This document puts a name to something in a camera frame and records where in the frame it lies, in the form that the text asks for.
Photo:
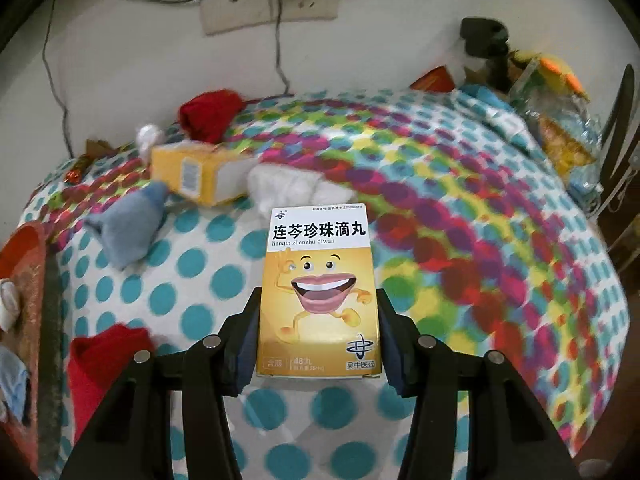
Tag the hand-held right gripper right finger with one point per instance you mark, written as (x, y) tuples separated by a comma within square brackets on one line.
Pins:
[(395, 355)]

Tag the round red tray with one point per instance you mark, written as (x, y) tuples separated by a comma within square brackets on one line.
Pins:
[(30, 260)]

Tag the red wrapped candy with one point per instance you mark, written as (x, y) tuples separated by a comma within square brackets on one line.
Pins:
[(77, 172)]

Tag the black spray bottle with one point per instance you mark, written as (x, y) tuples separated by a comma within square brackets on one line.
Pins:
[(480, 35)]

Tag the dark chair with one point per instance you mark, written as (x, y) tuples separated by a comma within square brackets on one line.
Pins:
[(620, 110)]

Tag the white crumpled ball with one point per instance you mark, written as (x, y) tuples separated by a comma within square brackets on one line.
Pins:
[(148, 137)]

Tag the white sock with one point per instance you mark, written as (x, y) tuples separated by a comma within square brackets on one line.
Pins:
[(7, 302)]

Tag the polka dot tablecloth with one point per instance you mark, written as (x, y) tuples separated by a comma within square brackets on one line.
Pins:
[(450, 260)]

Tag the white cloth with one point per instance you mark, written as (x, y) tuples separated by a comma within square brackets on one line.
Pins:
[(295, 187)]

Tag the red cloth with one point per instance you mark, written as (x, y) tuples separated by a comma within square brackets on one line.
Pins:
[(210, 112), (100, 365)]

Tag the white wall outlet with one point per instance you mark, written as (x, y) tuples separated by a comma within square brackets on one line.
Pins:
[(240, 0)]

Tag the light blue towel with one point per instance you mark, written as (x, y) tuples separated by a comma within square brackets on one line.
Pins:
[(12, 380)]

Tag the red packet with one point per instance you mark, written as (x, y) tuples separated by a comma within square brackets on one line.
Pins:
[(432, 80)]

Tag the blue-grey sock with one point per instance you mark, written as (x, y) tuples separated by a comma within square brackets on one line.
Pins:
[(130, 230)]

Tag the clear plastic snack bag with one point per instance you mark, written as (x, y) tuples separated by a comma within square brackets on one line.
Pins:
[(560, 125)]

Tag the yellow cartoon medicine box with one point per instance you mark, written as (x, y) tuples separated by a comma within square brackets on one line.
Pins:
[(320, 285)]

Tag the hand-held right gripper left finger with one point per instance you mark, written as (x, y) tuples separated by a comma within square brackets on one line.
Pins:
[(245, 355)]

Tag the brown paper scrap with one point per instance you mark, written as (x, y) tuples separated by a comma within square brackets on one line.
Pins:
[(100, 147)]

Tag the yellow box with barcode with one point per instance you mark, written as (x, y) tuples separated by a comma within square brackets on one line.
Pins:
[(190, 172)]

